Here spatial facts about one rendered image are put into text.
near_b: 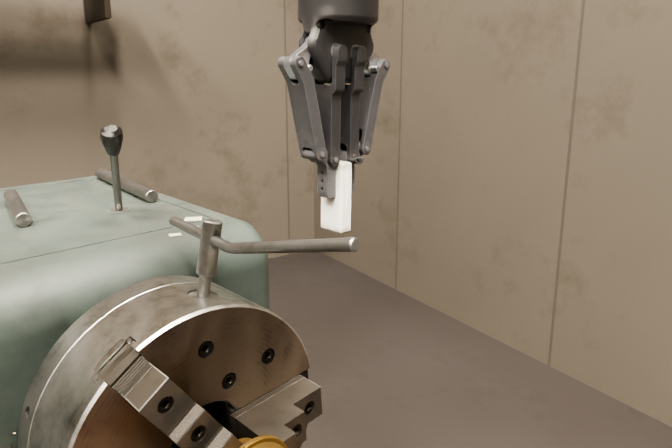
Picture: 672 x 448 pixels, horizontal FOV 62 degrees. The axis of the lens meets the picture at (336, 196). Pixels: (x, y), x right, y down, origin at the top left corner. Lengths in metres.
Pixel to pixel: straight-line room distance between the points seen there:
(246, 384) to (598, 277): 2.31
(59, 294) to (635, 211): 2.35
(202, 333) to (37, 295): 0.20
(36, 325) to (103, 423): 0.16
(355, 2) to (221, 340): 0.38
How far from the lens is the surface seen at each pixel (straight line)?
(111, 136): 0.87
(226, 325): 0.64
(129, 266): 0.76
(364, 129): 0.56
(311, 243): 0.49
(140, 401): 0.58
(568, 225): 2.87
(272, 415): 0.68
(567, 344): 3.05
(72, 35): 3.82
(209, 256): 0.64
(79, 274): 0.75
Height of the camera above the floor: 1.49
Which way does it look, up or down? 13 degrees down
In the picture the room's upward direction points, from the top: straight up
